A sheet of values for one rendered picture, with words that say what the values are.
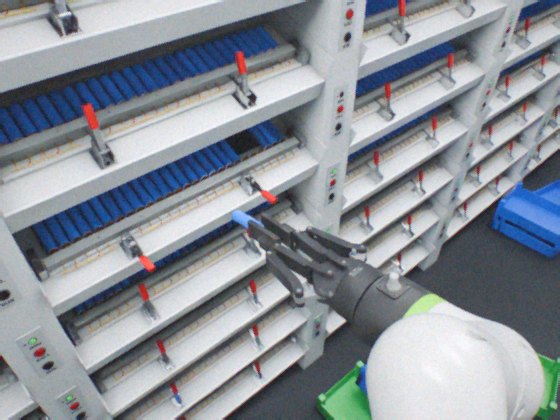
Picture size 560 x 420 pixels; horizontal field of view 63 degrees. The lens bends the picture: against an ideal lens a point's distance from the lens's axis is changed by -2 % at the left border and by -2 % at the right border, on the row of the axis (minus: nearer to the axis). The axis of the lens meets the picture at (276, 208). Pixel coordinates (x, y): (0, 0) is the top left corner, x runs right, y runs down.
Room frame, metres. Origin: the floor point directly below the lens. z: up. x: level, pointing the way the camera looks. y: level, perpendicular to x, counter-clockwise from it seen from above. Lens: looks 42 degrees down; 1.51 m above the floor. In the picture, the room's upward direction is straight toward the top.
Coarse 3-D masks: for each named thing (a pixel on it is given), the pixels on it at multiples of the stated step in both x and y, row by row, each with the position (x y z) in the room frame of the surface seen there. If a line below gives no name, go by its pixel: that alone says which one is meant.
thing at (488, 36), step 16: (512, 0) 1.31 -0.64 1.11; (480, 32) 1.34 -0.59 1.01; (496, 32) 1.30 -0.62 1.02; (512, 32) 1.35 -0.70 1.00; (496, 48) 1.30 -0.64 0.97; (496, 64) 1.33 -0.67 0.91; (496, 80) 1.35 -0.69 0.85; (464, 96) 1.33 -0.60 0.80; (480, 96) 1.30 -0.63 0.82; (480, 112) 1.32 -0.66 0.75; (480, 128) 1.35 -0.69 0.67; (464, 144) 1.30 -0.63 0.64; (464, 176) 1.35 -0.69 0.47; (448, 192) 1.30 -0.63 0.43; (448, 208) 1.32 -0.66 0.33; (448, 224) 1.35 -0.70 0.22; (432, 240) 1.30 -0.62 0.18; (432, 256) 1.32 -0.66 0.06
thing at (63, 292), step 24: (288, 120) 0.92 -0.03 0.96; (312, 144) 0.86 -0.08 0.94; (264, 168) 0.80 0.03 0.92; (288, 168) 0.81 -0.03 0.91; (312, 168) 0.83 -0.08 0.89; (216, 192) 0.72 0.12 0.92; (240, 192) 0.73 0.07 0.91; (192, 216) 0.65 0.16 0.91; (216, 216) 0.66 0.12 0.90; (24, 240) 0.55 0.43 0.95; (144, 240) 0.59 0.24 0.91; (168, 240) 0.60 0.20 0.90; (192, 240) 0.63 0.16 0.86; (96, 264) 0.53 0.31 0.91; (120, 264) 0.54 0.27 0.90; (48, 288) 0.48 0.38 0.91; (72, 288) 0.48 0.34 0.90; (96, 288) 0.50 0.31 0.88
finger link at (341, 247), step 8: (312, 232) 0.48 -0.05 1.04; (320, 232) 0.48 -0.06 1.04; (320, 240) 0.47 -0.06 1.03; (328, 240) 0.46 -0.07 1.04; (336, 240) 0.46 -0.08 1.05; (344, 240) 0.45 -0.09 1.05; (328, 248) 0.46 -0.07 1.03; (336, 248) 0.45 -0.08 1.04; (344, 248) 0.44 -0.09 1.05; (352, 248) 0.44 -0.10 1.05; (360, 248) 0.43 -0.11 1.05; (344, 256) 0.44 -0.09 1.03
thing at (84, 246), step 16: (288, 144) 0.84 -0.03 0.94; (256, 160) 0.79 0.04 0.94; (224, 176) 0.73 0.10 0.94; (192, 192) 0.68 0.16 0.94; (160, 208) 0.64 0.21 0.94; (192, 208) 0.66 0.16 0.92; (128, 224) 0.59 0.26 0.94; (160, 224) 0.62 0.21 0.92; (80, 240) 0.55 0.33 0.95; (96, 240) 0.55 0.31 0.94; (48, 256) 0.51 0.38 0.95; (64, 256) 0.52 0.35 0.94; (96, 256) 0.54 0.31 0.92; (48, 272) 0.50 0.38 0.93
